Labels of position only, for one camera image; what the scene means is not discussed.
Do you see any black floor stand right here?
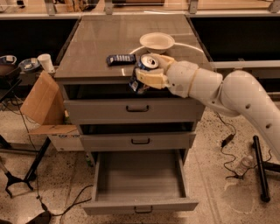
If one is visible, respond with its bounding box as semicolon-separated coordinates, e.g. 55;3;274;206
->
253;136;280;202

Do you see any grey drawer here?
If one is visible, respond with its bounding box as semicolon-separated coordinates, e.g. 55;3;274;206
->
80;132;196;151
83;150;199;215
64;98;205;124

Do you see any brown cardboard box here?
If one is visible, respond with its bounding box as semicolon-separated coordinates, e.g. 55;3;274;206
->
20;71;84;151

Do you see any black stand legs left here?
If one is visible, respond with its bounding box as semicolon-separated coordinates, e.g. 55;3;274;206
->
0;136;52;200

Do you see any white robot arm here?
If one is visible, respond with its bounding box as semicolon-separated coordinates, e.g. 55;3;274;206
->
135;53;280;159

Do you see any white paper cup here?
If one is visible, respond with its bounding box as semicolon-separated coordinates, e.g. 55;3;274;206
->
38;53;55;74

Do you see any black cable left floor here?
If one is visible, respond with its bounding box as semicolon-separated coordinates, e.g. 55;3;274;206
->
5;95;95;218

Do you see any grey top drawer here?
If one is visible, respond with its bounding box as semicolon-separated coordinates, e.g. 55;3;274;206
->
64;98;205;124

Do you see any grey drawer cabinet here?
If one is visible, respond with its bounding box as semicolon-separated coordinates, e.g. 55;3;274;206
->
53;13;217;165

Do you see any blue pepsi can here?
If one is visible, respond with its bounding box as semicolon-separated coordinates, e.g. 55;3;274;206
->
129;54;158;95

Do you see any dark blue snack packet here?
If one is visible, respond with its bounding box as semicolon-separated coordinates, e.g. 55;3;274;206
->
106;54;137;67

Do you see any clear plastic water bottle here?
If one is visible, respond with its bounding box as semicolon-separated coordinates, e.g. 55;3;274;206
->
234;155;253;177

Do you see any white paper bowl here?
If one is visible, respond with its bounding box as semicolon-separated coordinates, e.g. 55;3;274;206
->
139;32;175;54

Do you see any grey middle drawer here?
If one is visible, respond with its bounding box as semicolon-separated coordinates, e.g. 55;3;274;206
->
80;132;196;151

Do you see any black power cable right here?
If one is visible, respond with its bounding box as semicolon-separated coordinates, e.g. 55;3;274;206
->
213;110;275;180

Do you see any grey bottom drawer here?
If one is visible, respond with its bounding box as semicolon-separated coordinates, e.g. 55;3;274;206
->
83;150;199;215

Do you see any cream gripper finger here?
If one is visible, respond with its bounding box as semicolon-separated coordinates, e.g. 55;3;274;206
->
150;53;175;74
136;68;169;89

